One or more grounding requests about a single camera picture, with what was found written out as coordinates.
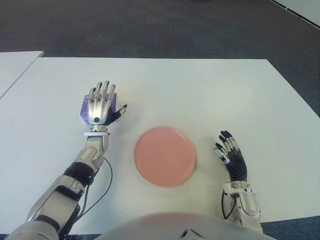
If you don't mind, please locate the white side table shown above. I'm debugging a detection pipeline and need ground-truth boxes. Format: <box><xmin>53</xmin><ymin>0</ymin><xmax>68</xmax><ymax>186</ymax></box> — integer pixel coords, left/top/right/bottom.
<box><xmin>0</xmin><ymin>51</ymin><xmax>44</xmax><ymax>100</ymax></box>

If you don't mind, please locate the grey robot torso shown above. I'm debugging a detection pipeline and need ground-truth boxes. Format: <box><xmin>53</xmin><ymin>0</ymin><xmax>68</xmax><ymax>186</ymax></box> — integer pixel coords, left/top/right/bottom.
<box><xmin>99</xmin><ymin>211</ymin><xmax>266</xmax><ymax>240</ymax></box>

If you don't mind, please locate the pink round plate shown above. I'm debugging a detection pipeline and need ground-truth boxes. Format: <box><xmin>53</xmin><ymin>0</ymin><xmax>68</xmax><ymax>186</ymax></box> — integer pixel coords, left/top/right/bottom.
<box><xmin>133</xmin><ymin>126</ymin><xmax>197</xmax><ymax>187</ymax></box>

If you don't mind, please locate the purple tissue paper pack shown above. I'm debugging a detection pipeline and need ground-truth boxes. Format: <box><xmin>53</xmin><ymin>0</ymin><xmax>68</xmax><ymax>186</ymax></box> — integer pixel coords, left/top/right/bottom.
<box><xmin>79</xmin><ymin>92</ymin><xmax>118</xmax><ymax>125</ymax></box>

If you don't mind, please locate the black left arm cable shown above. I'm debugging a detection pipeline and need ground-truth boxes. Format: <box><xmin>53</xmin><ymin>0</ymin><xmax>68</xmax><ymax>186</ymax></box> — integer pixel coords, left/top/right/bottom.
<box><xmin>63</xmin><ymin>157</ymin><xmax>113</xmax><ymax>236</ymax></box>

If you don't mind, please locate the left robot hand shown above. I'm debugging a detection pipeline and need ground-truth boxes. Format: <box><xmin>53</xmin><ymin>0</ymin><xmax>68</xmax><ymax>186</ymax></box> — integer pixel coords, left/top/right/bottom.
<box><xmin>84</xmin><ymin>80</ymin><xmax>128</xmax><ymax>127</ymax></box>

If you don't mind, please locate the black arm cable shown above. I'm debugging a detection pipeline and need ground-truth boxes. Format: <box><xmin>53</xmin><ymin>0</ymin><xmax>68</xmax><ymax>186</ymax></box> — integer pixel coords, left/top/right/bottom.
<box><xmin>63</xmin><ymin>157</ymin><xmax>113</xmax><ymax>236</ymax></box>
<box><xmin>221</xmin><ymin>191</ymin><xmax>238</xmax><ymax>221</ymax></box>

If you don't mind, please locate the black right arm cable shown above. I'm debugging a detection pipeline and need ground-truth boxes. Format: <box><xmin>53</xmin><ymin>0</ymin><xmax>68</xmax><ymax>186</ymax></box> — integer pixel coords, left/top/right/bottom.
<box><xmin>221</xmin><ymin>191</ymin><xmax>238</xmax><ymax>221</ymax></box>

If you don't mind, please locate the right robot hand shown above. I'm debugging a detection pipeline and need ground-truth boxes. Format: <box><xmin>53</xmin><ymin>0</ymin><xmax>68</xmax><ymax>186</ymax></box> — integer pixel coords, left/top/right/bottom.
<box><xmin>213</xmin><ymin>129</ymin><xmax>250</xmax><ymax>183</ymax></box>

